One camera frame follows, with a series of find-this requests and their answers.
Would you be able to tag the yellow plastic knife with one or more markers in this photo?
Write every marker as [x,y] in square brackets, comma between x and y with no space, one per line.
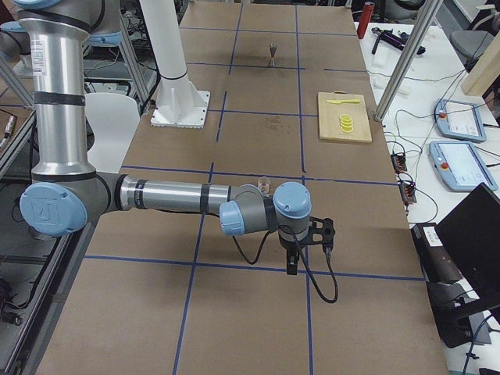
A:
[343,101]

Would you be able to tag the upper blue teach pendant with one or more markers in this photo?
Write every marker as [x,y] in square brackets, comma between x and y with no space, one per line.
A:
[459,120]

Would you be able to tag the yellow lemon slices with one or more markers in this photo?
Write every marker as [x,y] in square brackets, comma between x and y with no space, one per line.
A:
[346,123]

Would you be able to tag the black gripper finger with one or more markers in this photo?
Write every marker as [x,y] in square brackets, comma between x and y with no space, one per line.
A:
[292,264]

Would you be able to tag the blue teach pendant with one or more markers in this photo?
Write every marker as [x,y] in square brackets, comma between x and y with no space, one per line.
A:
[459,120]
[460,166]

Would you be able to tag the white foam block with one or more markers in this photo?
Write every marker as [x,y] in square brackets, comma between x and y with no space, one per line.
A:
[381,58]

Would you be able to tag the white plastic chair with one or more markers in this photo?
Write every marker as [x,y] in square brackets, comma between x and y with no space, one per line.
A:
[114,119]

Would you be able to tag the black computer monitor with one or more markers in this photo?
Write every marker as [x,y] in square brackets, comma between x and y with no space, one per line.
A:
[470,235]

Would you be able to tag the aluminium frame post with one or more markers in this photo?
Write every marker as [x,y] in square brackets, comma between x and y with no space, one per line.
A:
[419,30]

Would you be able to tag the wooden cutting board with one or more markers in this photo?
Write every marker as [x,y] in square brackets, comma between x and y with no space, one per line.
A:
[329,128]

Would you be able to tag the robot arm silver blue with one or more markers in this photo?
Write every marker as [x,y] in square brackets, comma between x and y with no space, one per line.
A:
[67,192]

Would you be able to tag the red cylinder bottle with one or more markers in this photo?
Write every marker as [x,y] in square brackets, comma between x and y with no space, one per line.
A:
[366,14]

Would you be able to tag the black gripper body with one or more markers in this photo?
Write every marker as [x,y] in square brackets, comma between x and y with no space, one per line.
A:
[288,246]

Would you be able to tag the lower blue teach pendant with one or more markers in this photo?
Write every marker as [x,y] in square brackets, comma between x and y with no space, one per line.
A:
[460,166]

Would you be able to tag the clear glass measuring cup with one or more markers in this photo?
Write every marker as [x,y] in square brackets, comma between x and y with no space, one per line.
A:
[264,185]

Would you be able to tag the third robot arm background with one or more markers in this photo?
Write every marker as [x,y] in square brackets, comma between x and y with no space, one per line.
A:
[15,41]

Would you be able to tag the black box with label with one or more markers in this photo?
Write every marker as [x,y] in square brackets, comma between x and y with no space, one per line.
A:
[435,260]

